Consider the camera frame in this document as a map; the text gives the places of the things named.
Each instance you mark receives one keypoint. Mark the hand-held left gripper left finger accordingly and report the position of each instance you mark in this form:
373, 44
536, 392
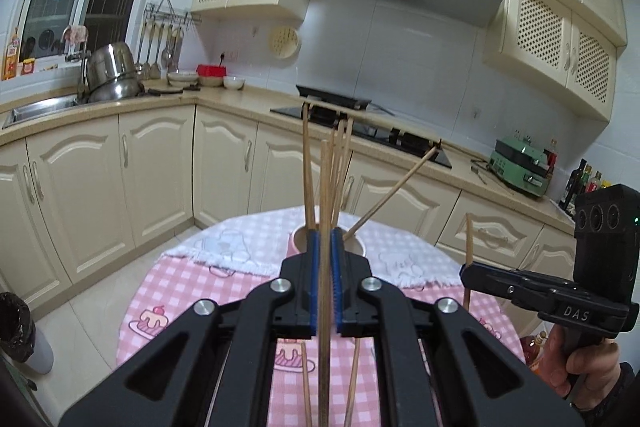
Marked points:
313, 287

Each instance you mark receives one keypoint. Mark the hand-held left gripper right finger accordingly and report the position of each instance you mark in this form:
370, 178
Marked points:
337, 287

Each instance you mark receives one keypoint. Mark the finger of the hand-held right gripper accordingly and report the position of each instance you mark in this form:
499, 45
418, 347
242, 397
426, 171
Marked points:
495, 274
500, 292

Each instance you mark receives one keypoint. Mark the thin wooden chopstick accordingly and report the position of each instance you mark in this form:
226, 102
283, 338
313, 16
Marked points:
351, 382
469, 242
325, 382
306, 382

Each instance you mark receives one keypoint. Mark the pink cup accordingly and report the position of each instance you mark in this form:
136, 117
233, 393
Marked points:
356, 249

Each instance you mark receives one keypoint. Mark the bunch of wooden chopsticks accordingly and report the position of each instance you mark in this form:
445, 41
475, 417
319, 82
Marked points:
307, 157

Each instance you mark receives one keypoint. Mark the row of hanging steel utensils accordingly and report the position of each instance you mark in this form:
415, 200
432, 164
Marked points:
155, 52

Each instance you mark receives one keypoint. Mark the person's right hand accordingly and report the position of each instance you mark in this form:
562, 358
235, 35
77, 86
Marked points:
552, 357

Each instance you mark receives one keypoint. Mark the orange red plastic bottle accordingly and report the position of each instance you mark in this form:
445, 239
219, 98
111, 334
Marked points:
534, 352

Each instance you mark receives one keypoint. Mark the tall dark glass bottle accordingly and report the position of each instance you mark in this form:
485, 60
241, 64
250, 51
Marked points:
575, 187

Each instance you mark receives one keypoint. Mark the short bottle with red label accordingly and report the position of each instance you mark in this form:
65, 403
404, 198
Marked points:
593, 181

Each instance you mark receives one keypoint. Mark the white printed towel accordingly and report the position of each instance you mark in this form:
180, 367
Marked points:
225, 252

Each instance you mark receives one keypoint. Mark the green multi cooker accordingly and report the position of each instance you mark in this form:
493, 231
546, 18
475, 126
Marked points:
520, 169

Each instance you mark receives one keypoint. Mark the pink checked tablecloth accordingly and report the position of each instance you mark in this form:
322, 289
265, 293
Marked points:
200, 307

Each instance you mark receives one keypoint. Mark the black glass gas hob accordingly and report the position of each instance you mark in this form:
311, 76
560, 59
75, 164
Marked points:
390, 142

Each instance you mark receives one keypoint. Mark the black induction cooker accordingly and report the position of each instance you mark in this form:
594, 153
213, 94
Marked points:
330, 96

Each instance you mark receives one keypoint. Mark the white bowl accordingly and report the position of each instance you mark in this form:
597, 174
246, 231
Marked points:
234, 82

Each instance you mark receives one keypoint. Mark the large lattice door cabinet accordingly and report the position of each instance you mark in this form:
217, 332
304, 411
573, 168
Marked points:
550, 42

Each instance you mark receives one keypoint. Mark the beige bowl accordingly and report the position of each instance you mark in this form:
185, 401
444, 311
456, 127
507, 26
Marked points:
211, 82

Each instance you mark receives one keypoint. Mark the red box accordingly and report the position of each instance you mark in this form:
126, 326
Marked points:
210, 71

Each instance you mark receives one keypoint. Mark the cream base cabinets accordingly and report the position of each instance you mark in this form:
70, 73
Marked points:
90, 187

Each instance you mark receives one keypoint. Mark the grey trash bin black liner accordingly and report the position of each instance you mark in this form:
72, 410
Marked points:
20, 332

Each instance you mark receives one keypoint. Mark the steel pot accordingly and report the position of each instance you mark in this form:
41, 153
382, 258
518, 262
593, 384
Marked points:
112, 64

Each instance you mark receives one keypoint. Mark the steel faucet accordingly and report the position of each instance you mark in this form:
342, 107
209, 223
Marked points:
82, 72

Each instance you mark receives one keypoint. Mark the steel sink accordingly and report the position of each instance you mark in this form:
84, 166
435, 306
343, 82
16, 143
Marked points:
40, 109

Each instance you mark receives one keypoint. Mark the pink cloth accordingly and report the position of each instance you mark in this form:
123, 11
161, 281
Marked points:
77, 35

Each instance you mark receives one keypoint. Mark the orange liquid bottle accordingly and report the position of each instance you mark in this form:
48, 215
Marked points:
11, 57

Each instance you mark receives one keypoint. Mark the wall socket with black plug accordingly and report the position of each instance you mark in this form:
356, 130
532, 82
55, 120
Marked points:
229, 56

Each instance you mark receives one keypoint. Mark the wall mounted utensil rack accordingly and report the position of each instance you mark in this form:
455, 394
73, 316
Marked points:
172, 14

